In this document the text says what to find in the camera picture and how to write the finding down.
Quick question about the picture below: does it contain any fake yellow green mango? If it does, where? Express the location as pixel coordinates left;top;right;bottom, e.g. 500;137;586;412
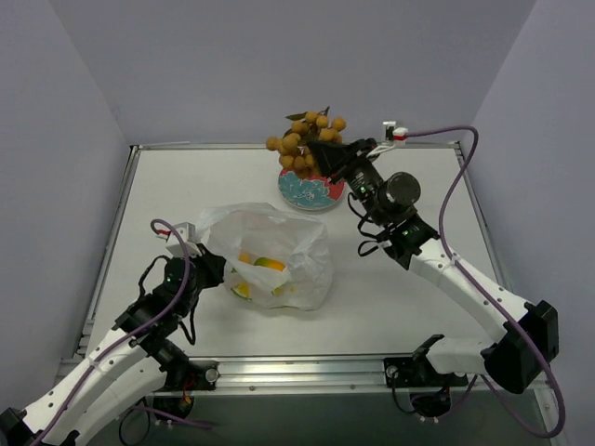
238;251;286;271

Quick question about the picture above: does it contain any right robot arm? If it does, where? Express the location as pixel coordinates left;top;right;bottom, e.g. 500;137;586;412
308;139;559;394

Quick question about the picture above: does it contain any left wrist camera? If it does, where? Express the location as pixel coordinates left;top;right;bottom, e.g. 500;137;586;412
155;222;202;258

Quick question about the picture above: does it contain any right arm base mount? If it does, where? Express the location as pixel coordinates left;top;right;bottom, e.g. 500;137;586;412
383;356;469;423

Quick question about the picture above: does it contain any red floral plate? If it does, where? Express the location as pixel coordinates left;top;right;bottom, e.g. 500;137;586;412
277;169;346;212

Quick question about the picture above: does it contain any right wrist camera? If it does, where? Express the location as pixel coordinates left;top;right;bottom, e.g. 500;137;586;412
368;121;408;157

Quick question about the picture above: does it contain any fake longan fruit bunch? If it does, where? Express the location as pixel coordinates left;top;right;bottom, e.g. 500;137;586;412
265;108;347;178

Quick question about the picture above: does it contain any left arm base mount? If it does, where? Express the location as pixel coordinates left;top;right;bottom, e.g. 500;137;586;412
152;361;219;420

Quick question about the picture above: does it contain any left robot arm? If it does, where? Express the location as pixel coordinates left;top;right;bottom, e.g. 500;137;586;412
1;251;225;445

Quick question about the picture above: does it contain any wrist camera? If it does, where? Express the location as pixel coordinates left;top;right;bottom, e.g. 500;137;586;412
155;222;202;258
368;121;408;157

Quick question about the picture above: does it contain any aluminium front rail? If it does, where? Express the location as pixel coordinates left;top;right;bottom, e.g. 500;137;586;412
87;350;557;396

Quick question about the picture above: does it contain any white printed plastic bag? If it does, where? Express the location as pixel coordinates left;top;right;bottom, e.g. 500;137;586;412
196;203;334;311

